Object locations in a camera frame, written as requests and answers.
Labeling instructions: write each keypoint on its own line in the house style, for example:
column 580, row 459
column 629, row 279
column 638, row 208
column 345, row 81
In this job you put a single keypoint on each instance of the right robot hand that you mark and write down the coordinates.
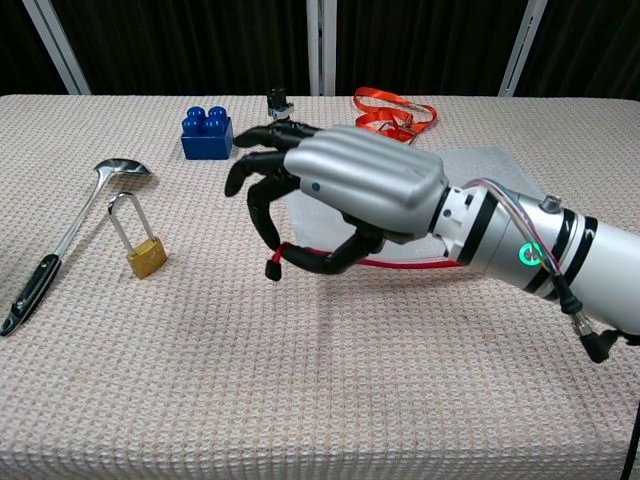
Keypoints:
column 370, row 170

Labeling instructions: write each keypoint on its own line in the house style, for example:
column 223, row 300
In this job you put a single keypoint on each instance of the clear zip pouch red zipper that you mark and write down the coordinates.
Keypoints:
column 490, row 170

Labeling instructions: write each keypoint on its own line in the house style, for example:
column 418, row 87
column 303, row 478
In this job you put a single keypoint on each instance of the clear badge holder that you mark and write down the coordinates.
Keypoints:
column 397, row 131

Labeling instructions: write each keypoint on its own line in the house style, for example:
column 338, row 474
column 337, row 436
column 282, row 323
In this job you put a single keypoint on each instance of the black pleated curtain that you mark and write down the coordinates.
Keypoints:
column 20, row 50
column 590, row 50
column 425, row 45
column 190, row 45

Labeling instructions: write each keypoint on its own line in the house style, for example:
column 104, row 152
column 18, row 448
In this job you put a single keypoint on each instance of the blue building block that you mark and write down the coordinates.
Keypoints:
column 207, row 142

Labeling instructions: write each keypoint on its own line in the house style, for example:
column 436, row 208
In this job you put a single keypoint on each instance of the beige waffle tablecloth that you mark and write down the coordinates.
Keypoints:
column 300, row 375

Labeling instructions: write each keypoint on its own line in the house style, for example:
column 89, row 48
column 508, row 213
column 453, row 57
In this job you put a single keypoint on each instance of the brass padlock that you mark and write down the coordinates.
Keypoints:
column 146, row 257

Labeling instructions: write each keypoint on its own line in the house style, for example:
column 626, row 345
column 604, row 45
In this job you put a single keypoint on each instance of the white frame post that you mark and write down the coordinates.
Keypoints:
column 522, row 50
column 60, row 50
column 321, row 50

